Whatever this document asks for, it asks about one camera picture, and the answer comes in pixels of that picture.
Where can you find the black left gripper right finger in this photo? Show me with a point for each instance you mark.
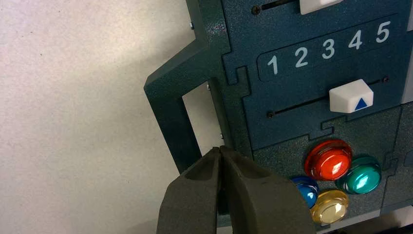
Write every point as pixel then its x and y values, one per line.
pixel 261 203

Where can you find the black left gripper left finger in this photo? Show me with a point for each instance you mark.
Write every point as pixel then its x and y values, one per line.
pixel 190 203

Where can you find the blue round push button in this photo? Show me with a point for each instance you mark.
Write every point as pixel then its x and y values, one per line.
pixel 308 192

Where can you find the yellow round push button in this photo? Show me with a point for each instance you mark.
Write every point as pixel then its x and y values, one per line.
pixel 330 208

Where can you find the red round push button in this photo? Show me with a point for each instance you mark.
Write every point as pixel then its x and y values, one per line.
pixel 329 161

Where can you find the green round push button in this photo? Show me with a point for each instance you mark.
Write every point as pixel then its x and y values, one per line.
pixel 359 177

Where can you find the dark teal grey control box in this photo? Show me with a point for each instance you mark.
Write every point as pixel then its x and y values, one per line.
pixel 290 84

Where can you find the white slider knob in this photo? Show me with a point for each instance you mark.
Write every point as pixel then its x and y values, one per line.
pixel 350 96
pixel 317 5

